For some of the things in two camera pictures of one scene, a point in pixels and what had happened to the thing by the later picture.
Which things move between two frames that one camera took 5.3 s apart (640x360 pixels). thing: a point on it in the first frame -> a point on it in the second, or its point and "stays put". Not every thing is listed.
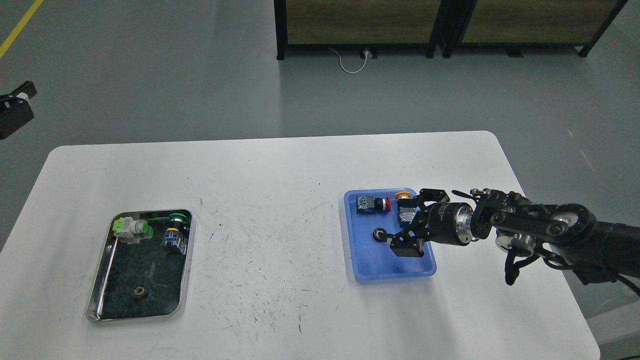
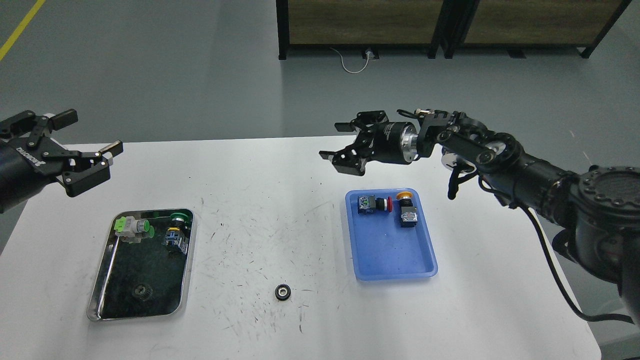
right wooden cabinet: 513,24 stays put
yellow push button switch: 407,208 stays put
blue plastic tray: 373,260 stays put
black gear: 141,292 stays put
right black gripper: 439,221 -> 381,140
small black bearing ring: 380,234 -> 283,291
